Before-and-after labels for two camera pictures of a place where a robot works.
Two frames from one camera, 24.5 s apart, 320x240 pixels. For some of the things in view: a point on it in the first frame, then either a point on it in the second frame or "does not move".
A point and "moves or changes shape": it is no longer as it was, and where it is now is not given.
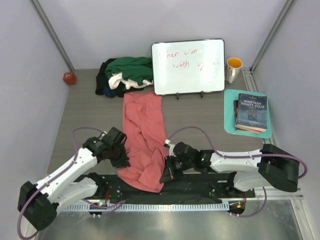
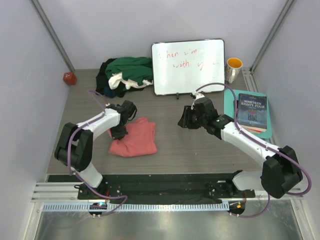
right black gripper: (169, 173) -> (184, 122)
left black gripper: (123, 162) -> (118, 135)
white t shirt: (117, 78) does not move
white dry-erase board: (197, 66) does not move
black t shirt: (102, 81) does not move
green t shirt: (134, 69) does not move
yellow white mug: (232, 69) does not move
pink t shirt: (146, 138) moves or changes shape
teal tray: (231, 95) does not move
